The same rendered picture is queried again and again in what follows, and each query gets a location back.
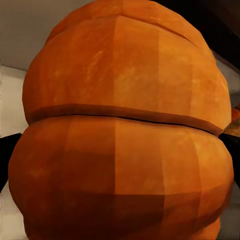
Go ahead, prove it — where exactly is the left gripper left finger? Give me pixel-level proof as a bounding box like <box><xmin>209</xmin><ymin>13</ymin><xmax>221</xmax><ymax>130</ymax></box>
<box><xmin>0</xmin><ymin>133</ymin><xmax>22</xmax><ymax>193</ymax></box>

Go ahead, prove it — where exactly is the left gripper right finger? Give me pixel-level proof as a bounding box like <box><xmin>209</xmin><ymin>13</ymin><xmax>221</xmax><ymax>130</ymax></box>
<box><xmin>218</xmin><ymin>133</ymin><xmax>240</xmax><ymax>187</ymax></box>

